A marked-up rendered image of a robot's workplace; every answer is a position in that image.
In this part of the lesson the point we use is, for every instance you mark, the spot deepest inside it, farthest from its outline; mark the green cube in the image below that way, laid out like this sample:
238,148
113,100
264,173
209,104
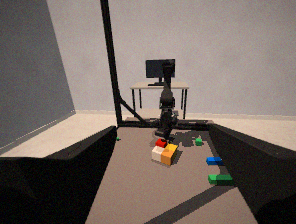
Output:
198,142

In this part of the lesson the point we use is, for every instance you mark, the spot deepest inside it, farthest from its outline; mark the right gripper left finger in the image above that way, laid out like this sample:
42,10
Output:
62,186

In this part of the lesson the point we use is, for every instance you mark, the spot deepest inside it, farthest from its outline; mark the red cube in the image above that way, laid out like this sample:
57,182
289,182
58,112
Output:
161,143

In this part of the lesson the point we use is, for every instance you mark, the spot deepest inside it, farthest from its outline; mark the blue flat bar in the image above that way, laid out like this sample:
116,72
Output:
214,161

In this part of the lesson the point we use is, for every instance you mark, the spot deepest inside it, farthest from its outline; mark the green rectangular block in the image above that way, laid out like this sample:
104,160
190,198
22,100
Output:
220,179

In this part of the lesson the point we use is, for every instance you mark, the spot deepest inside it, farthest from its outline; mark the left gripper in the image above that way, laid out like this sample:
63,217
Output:
166,128

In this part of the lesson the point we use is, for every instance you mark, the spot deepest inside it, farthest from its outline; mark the yellow cube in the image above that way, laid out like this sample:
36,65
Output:
172,148

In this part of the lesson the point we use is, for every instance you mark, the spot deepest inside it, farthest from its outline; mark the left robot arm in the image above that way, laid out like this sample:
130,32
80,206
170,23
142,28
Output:
167,100

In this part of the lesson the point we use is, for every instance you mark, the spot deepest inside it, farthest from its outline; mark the orange cube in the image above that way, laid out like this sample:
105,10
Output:
167,157

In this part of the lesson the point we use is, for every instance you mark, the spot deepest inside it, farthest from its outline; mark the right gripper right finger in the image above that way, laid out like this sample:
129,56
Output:
264,173

